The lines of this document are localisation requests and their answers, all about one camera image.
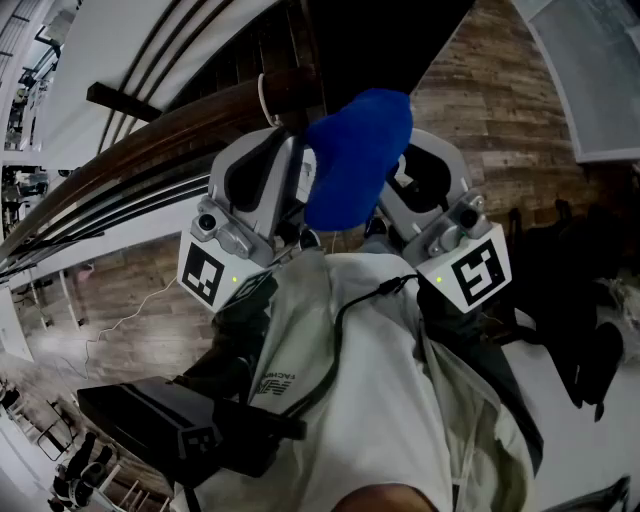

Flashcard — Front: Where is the dark wooden beam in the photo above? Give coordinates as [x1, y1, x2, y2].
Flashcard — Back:
[85, 82, 165, 124]

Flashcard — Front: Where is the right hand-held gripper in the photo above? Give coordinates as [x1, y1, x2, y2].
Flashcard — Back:
[378, 127, 514, 315]

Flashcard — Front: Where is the thin white floor cable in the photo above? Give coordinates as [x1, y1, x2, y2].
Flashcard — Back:
[82, 277, 180, 381]

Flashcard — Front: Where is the black chest-mounted box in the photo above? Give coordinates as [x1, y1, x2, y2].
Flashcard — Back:
[77, 376, 308, 489]

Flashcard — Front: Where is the person's left forearm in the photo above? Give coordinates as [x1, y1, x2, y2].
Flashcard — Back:
[182, 274, 279, 401]

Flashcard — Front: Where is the white mesh board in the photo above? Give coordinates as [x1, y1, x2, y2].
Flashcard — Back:
[517, 0, 640, 165]

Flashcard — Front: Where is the white looped cord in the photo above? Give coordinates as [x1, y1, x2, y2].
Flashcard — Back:
[256, 73, 282, 129]

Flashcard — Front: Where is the black cable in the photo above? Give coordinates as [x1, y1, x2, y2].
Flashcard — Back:
[278, 273, 421, 419]

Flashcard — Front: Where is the black backpack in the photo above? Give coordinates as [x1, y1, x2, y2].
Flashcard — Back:
[508, 198, 640, 424]

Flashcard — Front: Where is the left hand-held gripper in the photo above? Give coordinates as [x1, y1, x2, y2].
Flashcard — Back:
[177, 127, 322, 315]

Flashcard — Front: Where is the dark wooden handrail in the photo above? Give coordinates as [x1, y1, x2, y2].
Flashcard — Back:
[0, 67, 321, 281]

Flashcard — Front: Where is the person's right forearm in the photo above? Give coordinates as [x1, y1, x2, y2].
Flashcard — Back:
[416, 285, 516, 381]

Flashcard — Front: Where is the person's torso in white shirt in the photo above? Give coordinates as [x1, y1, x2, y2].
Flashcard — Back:
[169, 249, 546, 512]

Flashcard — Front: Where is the blue cloth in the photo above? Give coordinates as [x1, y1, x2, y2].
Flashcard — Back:
[303, 88, 414, 233]

